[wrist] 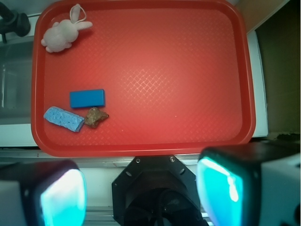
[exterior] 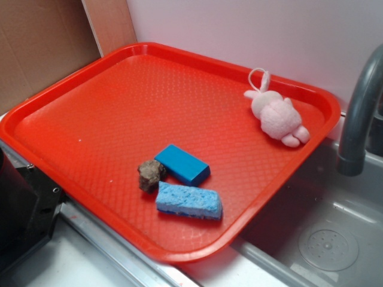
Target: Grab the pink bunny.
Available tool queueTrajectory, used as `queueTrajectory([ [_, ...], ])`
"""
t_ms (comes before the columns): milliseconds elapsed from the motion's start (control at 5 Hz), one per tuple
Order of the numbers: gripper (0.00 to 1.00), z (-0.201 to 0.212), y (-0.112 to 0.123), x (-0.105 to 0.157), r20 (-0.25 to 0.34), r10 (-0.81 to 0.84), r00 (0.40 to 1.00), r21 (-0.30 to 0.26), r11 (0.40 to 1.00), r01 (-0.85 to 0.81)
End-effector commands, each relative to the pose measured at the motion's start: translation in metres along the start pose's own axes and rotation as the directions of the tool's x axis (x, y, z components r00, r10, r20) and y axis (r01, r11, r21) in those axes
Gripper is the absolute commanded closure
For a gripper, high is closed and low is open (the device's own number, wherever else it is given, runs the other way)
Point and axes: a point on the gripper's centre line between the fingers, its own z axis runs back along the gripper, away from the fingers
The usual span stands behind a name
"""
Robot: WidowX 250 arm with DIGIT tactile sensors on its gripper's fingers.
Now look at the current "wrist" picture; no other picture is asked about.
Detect brown rock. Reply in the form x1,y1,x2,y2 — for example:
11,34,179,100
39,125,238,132
84,107,109,129

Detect light blue sponge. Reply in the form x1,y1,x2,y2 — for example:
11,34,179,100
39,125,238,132
44,106,84,132

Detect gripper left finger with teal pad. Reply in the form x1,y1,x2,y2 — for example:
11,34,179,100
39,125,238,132
0,160,87,226

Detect blue rectangular block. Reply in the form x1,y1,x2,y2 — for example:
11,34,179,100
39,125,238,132
70,89,105,108

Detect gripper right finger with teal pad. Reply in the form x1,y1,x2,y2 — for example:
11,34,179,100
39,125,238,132
196,141,301,226

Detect pink plush bunny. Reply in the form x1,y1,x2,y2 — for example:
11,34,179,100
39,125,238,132
41,4,93,53

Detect black clamp knob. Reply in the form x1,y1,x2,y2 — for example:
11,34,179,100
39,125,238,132
0,2,31,44

